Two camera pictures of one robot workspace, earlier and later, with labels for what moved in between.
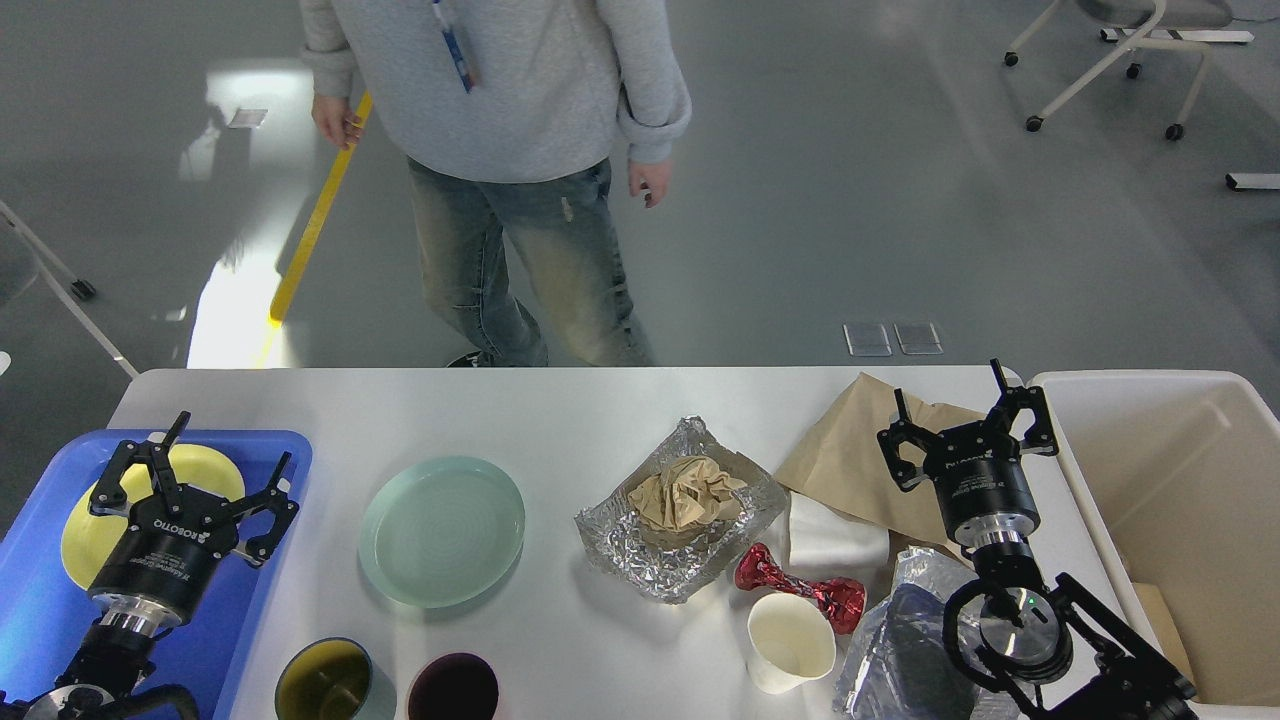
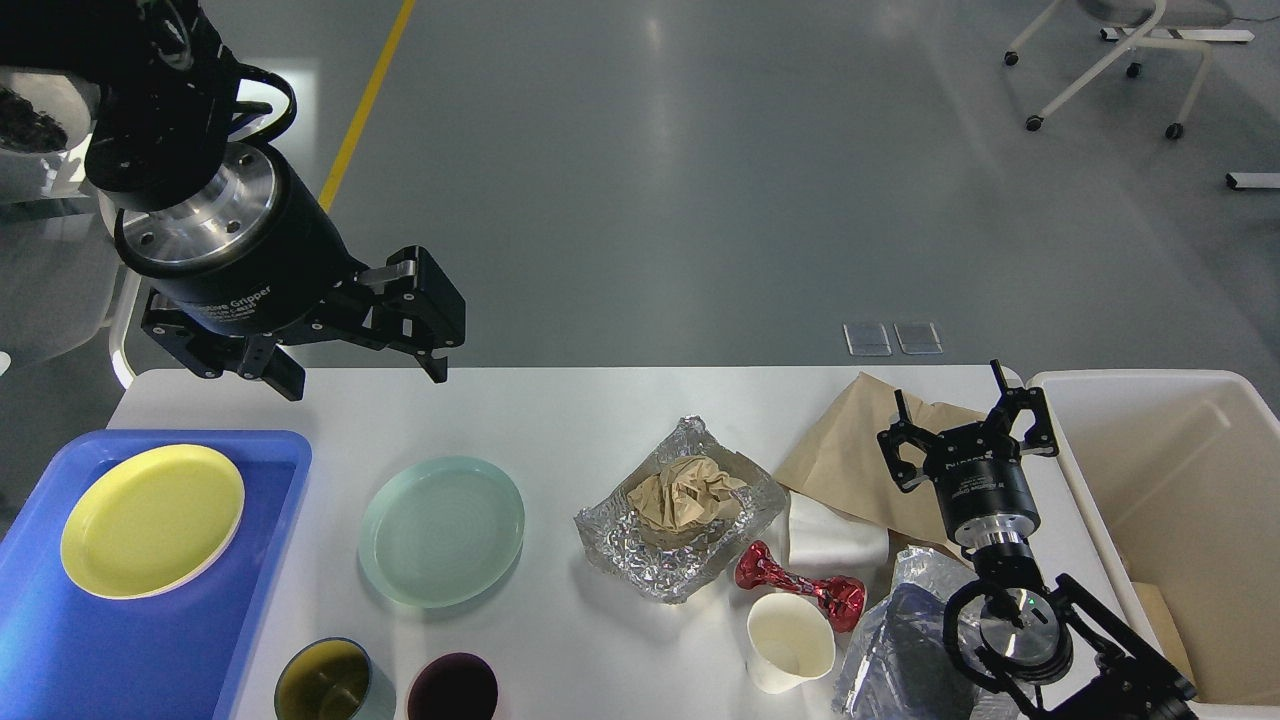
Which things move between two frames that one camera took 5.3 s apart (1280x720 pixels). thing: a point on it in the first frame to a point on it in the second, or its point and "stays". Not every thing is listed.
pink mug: [457, 686] stays
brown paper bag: [839, 461] stays
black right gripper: [981, 485] stays
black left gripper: [162, 567] to [264, 255]
